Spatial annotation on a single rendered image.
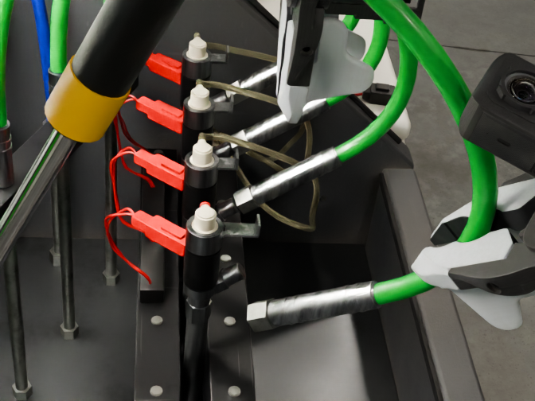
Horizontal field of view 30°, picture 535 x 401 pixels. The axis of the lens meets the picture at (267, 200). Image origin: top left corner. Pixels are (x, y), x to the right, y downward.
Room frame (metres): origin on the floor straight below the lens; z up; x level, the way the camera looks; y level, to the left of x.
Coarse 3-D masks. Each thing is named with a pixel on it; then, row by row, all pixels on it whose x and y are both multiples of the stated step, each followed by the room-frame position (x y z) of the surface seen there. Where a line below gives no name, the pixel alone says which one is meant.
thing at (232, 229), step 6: (222, 222) 0.57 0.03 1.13; (228, 222) 0.57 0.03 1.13; (228, 228) 0.56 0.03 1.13; (234, 228) 0.57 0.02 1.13; (240, 228) 0.57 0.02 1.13; (246, 228) 0.57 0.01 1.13; (252, 228) 0.57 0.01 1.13; (222, 234) 0.56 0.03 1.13; (228, 234) 0.56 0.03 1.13; (234, 234) 0.56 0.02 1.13; (240, 234) 0.56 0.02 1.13; (246, 234) 0.56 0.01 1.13; (252, 234) 0.56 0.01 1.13
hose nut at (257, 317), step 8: (256, 304) 0.47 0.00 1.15; (264, 304) 0.47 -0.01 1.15; (248, 312) 0.47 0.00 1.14; (256, 312) 0.47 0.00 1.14; (264, 312) 0.46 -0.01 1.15; (248, 320) 0.46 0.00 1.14; (256, 320) 0.46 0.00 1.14; (264, 320) 0.46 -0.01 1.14; (256, 328) 0.46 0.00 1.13; (264, 328) 0.46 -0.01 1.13; (272, 328) 0.46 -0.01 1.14
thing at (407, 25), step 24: (384, 0) 0.46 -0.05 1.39; (408, 24) 0.45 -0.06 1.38; (408, 48) 0.45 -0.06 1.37; (432, 48) 0.45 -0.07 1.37; (432, 72) 0.45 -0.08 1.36; (456, 72) 0.45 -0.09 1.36; (456, 96) 0.44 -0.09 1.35; (456, 120) 0.45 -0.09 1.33; (480, 168) 0.44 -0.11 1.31; (480, 192) 0.44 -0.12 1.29; (480, 216) 0.44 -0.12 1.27; (384, 288) 0.45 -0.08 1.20; (408, 288) 0.44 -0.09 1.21; (432, 288) 0.44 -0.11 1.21
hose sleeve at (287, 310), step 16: (336, 288) 0.46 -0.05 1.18; (352, 288) 0.46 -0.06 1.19; (368, 288) 0.45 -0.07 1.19; (272, 304) 0.47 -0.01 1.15; (288, 304) 0.46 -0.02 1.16; (304, 304) 0.46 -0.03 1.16; (320, 304) 0.46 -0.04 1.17; (336, 304) 0.45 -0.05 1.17; (352, 304) 0.45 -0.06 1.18; (368, 304) 0.45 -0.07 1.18; (272, 320) 0.46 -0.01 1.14; (288, 320) 0.46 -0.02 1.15; (304, 320) 0.46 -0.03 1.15
